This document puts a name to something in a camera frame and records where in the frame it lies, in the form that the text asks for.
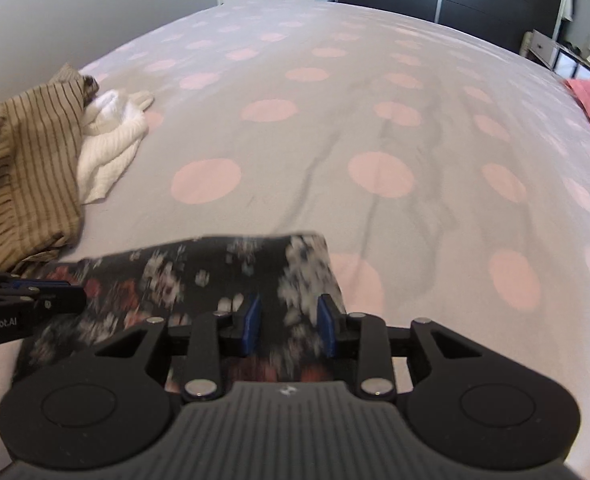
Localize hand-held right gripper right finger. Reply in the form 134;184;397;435
316;294;484;402

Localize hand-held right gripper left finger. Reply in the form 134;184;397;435
95;294;264;403

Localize white knit garment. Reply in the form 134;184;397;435
77;90;155;206

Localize white shelf unit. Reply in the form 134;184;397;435
519;29;590;82

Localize polka dot bed sheet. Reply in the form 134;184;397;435
50;0;590;461

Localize dark floral pants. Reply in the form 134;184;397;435
12;232;349;397

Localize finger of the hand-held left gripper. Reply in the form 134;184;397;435
0;267;76;292
0;287;88;318

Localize tan striped garment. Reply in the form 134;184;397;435
0;63;100;274

